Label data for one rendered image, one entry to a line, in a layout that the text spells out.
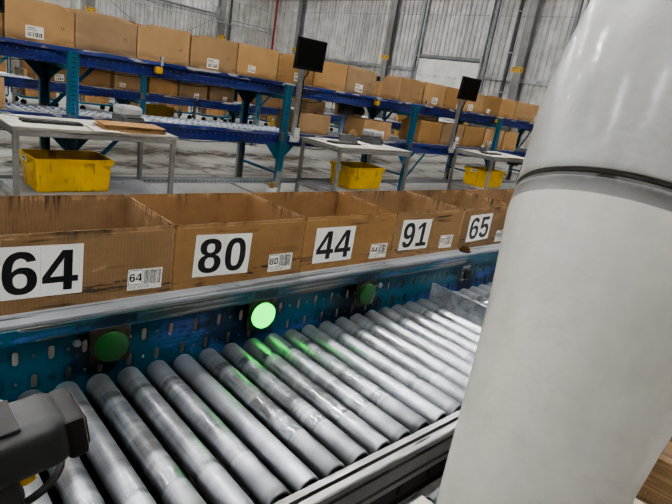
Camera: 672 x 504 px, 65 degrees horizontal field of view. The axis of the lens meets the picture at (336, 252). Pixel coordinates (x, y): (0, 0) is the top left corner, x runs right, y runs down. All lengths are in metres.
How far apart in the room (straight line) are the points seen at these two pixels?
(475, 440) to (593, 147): 0.12
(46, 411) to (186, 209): 1.12
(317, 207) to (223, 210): 0.38
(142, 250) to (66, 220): 0.30
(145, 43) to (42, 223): 4.73
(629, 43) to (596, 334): 0.11
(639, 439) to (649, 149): 0.10
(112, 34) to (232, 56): 1.35
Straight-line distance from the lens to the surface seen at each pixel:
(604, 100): 0.22
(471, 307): 1.82
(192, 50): 6.32
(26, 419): 0.55
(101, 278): 1.24
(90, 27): 5.90
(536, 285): 0.21
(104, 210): 1.51
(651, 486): 1.24
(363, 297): 1.64
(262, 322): 1.41
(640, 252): 0.20
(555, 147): 0.22
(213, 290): 1.33
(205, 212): 1.64
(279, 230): 1.43
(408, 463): 1.15
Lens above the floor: 1.40
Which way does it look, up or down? 17 degrees down
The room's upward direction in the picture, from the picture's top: 9 degrees clockwise
